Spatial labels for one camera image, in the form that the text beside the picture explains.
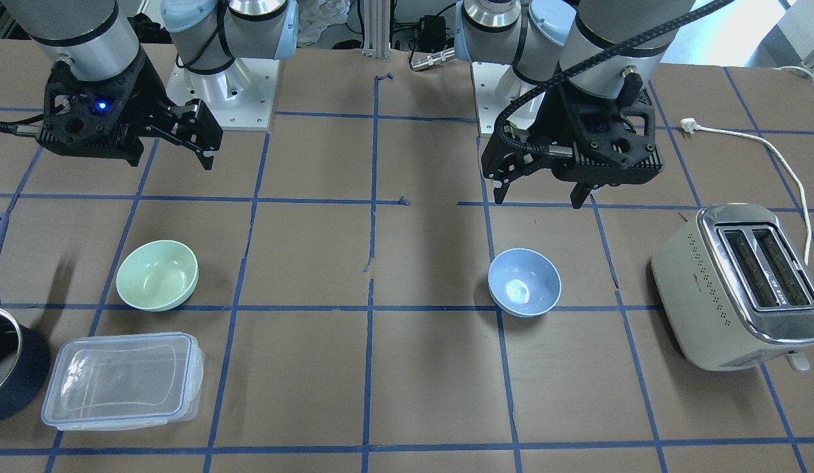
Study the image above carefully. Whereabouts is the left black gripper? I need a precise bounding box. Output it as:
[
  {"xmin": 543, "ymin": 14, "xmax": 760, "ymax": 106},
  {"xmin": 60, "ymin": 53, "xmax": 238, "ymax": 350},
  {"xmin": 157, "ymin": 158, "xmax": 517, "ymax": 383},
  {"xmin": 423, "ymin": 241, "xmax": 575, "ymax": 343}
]
[{"xmin": 481, "ymin": 83, "xmax": 663, "ymax": 209}]

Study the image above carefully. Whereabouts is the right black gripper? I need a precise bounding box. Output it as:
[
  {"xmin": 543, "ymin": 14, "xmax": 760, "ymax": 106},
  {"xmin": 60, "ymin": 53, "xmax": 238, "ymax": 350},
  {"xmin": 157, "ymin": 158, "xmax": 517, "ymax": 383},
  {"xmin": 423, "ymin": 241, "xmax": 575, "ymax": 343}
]
[{"xmin": 0, "ymin": 51, "xmax": 223, "ymax": 171}]

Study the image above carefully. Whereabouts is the blue bowl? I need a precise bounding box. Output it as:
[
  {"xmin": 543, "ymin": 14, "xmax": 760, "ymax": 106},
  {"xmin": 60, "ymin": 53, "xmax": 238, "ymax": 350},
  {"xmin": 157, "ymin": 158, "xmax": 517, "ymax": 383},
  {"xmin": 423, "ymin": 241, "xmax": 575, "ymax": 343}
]
[{"xmin": 487, "ymin": 248, "xmax": 562, "ymax": 318}]

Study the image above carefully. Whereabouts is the green bowl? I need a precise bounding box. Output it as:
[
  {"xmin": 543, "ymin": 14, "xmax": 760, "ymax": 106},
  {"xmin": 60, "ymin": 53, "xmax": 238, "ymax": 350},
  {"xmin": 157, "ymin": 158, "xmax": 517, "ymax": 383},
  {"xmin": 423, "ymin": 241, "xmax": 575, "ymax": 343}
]
[{"xmin": 116, "ymin": 240, "xmax": 200, "ymax": 312}]

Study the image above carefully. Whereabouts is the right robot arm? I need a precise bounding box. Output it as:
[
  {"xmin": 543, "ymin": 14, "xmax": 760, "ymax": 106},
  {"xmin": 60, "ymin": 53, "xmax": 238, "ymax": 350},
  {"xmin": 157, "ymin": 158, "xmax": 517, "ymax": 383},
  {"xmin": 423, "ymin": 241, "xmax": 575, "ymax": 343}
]
[{"xmin": 0, "ymin": 1, "xmax": 299, "ymax": 170}]

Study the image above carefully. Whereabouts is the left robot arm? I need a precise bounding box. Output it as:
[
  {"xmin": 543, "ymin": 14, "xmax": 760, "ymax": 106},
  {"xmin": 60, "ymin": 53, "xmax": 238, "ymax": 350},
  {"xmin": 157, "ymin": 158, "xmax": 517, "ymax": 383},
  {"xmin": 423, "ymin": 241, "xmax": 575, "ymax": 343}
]
[{"xmin": 455, "ymin": 1, "xmax": 693, "ymax": 208}]

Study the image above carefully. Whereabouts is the cream silver toaster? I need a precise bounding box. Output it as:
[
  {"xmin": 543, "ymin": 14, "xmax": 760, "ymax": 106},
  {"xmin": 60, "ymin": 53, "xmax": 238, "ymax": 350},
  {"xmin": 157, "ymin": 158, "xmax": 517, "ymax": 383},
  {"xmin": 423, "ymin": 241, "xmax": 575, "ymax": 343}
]
[{"xmin": 650, "ymin": 203, "xmax": 814, "ymax": 372}]

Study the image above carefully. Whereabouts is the clear plastic food container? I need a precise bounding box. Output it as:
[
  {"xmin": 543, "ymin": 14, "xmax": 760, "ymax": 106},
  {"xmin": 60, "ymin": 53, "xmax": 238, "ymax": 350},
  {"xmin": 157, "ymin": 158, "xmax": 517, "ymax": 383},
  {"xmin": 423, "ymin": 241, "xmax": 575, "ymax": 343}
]
[{"xmin": 41, "ymin": 332, "xmax": 204, "ymax": 432}]

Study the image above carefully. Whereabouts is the dark blue saucepan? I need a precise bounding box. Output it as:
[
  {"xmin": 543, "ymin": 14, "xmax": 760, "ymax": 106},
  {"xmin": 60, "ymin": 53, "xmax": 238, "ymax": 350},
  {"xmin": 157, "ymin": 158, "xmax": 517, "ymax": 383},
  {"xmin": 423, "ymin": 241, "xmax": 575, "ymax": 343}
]
[{"xmin": 0, "ymin": 213, "xmax": 51, "ymax": 422}]

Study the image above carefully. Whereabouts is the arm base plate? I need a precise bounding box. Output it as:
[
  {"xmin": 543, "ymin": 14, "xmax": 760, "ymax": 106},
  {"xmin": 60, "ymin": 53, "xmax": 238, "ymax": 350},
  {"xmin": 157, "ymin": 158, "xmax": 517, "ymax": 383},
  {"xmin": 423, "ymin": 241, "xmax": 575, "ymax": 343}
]
[
  {"xmin": 472, "ymin": 62, "xmax": 543, "ymax": 137},
  {"xmin": 166, "ymin": 58, "xmax": 283, "ymax": 132}
]

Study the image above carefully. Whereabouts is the white toaster power cord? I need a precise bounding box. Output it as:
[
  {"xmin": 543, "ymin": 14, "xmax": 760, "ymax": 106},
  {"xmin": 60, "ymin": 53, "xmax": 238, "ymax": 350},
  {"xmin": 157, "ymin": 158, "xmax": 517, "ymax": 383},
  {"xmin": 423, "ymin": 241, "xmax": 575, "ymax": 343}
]
[{"xmin": 681, "ymin": 118, "xmax": 813, "ymax": 265}]

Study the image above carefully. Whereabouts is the aluminium frame post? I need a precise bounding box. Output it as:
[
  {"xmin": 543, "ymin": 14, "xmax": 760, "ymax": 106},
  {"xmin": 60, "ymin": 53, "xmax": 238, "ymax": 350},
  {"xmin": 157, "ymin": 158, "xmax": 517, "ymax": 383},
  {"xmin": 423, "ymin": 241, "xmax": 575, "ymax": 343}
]
[{"xmin": 358, "ymin": 1, "xmax": 392, "ymax": 62}]

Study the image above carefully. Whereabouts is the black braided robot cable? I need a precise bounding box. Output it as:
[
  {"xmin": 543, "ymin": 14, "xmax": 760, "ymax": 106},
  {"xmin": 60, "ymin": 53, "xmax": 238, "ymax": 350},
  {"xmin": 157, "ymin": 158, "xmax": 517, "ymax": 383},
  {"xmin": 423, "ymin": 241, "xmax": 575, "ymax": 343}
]
[{"xmin": 496, "ymin": 0, "xmax": 736, "ymax": 162}]

